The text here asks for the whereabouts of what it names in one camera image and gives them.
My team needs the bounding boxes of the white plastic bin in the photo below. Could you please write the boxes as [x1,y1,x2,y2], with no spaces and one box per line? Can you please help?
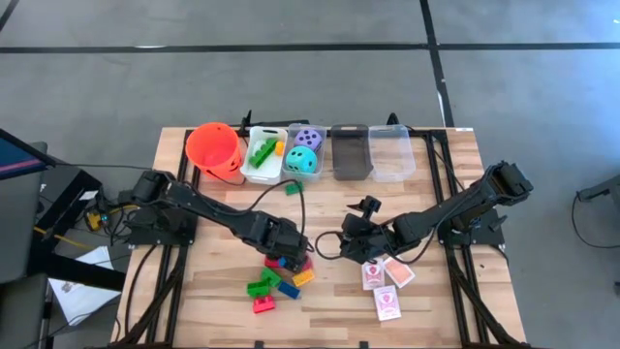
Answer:
[240,125,289,186]

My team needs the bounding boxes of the teal foam die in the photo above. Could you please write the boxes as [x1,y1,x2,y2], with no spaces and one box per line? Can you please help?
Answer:
[284,145,320,175]

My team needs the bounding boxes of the dark grey plastic bin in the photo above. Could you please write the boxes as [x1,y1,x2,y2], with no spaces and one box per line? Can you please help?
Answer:
[329,123,373,182]

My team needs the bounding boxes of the white paper sheet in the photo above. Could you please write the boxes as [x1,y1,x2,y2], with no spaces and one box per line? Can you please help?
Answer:
[47,245,116,327]

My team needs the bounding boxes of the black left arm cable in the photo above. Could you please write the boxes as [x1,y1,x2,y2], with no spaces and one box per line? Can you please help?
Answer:
[193,179,311,253]

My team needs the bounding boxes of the black right camera cable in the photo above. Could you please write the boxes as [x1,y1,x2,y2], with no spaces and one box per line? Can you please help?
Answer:
[314,230,353,262]

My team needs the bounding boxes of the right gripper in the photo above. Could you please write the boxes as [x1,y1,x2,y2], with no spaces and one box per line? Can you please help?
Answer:
[338,195,396,266]

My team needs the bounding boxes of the orange pumpkin-face bucket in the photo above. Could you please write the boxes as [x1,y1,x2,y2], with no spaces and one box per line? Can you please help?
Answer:
[184,121,246,187]

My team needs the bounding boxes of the purple foam die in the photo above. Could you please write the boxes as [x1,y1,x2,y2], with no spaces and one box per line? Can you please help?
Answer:
[294,127,325,153]

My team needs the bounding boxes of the clear plastic bin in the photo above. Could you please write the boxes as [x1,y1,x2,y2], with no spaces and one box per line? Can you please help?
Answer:
[367,123,418,183]
[281,122,328,183]

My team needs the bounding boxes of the black aluminium table frame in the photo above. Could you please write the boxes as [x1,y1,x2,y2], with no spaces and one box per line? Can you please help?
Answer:
[110,110,534,349]

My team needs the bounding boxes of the black workstation stand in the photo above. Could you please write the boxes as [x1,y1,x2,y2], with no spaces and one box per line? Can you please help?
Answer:
[0,140,128,349]

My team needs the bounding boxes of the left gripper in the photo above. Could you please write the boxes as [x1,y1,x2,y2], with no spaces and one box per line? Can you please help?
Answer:
[246,210,312,268]

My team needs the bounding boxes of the long narrow green toy brick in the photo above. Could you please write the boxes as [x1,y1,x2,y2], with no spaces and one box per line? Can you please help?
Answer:
[248,138,278,170]

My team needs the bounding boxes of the blue screen monitor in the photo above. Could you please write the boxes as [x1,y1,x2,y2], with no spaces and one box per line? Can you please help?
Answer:
[0,127,57,181]

